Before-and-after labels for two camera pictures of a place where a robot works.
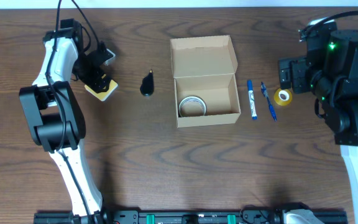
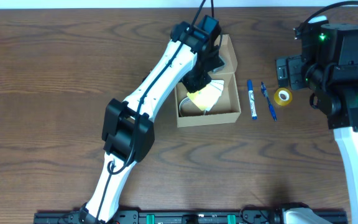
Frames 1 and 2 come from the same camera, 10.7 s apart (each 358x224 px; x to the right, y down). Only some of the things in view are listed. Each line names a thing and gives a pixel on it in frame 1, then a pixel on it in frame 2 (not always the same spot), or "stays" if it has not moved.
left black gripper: x=97 y=79 to x=196 y=81
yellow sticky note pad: x=103 y=96 to x=207 y=97
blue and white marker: x=253 y=107 stays
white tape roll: x=191 y=106 stays
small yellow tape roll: x=283 y=97 stays
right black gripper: x=285 y=73 stays
